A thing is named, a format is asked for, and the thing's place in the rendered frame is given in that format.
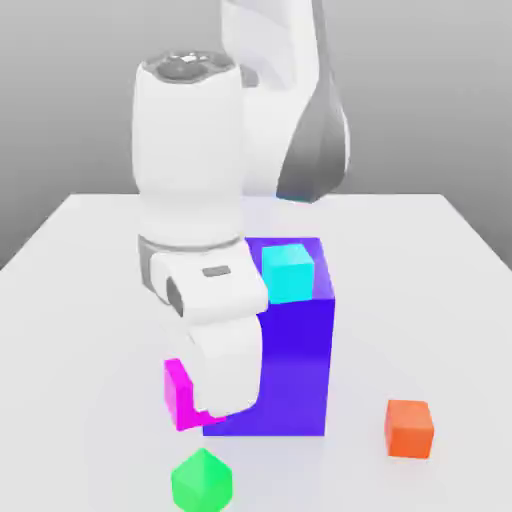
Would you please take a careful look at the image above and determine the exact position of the small green cube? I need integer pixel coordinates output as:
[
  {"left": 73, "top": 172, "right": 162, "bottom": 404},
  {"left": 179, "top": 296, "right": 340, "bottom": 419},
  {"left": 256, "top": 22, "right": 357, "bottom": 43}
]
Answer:
[{"left": 170, "top": 447, "right": 234, "bottom": 512}]

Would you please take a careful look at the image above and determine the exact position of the small orange cube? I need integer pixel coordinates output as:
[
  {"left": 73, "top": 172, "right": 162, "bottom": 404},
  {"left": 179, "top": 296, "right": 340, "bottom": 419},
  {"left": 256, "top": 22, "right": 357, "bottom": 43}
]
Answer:
[{"left": 384, "top": 398, "right": 436, "bottom": 461}]

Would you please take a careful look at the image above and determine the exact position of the large blue box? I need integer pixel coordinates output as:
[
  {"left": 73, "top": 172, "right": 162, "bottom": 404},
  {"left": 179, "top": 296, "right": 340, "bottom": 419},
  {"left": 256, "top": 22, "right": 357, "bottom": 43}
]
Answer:
[{"left": 202, "top": 236, "right": 336, "bottom": 438}]

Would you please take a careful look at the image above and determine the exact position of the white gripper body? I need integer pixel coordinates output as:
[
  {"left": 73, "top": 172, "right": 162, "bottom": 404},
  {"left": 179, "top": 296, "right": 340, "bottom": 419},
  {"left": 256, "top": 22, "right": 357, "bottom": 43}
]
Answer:
[{"left": 178, "top": 312, "right": 264, "bottom": 418}]

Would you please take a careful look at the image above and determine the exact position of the small cyan cube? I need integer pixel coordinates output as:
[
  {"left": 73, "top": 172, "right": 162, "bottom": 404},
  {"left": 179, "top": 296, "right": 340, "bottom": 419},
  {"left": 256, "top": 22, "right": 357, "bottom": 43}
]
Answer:
[{"left": 260, "top": 242, "right": 316, "bottom": 306}]

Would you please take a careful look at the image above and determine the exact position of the small magenta cube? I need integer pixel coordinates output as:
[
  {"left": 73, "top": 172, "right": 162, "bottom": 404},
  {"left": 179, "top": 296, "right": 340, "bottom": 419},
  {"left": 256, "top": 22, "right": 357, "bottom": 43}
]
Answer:
[{"left": 163, "top": 357, "right": 228, "bottom": 432}]

